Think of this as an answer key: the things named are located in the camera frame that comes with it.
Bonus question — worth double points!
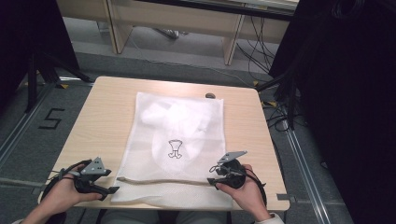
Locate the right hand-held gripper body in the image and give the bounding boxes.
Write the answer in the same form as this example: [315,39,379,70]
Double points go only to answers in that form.
[217,150,248,189]

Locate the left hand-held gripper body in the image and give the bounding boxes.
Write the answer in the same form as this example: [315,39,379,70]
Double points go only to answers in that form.
[74,157,106,195]

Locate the white mesh laundry bag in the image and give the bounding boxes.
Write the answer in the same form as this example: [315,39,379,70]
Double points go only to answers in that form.
[110,91,233,210]

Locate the person's right hand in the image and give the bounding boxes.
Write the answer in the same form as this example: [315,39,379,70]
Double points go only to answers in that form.
[216,164,272,221]

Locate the person's left hand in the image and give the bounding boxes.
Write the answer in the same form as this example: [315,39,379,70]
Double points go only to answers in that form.
[46,164,103,216]

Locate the person's grey pants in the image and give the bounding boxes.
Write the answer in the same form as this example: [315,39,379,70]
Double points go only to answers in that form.
[100,209,232,224]

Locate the grey tape piece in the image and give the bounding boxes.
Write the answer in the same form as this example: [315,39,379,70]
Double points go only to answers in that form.
[276,193,297,202]

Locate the white garment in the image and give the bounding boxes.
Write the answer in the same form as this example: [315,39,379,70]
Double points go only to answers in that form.
[139,99,219,175]

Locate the black metal stand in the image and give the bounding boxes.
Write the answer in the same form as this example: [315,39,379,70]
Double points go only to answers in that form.
[25,49,94,114]
[256,69,302,131]

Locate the black curtain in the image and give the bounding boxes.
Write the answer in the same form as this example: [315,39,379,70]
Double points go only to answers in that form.
[0,0,80,108]
[269,0,396,224]

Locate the light wooden desk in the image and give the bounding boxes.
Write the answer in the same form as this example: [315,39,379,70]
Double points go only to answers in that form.
[56,0,301,66]

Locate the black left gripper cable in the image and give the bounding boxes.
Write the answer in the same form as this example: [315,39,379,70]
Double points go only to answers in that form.
[41,159,92,202]

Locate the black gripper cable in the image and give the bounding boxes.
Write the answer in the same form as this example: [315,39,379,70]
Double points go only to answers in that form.
[41,159,92,202]
[245,168,268,207]

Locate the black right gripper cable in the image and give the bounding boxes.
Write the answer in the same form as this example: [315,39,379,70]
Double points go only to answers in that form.
[245,168,268,207]

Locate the black floor cables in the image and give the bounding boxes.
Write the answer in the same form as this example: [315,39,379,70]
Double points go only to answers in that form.
[261,98,302,133]

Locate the metal floor rail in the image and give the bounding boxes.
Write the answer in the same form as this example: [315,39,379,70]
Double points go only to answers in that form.
[279,104,332,224]
[0,83,55,171]

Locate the bundle of black hanging cables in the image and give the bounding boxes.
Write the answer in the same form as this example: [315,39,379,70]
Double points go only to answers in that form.
[235,15,276,82]

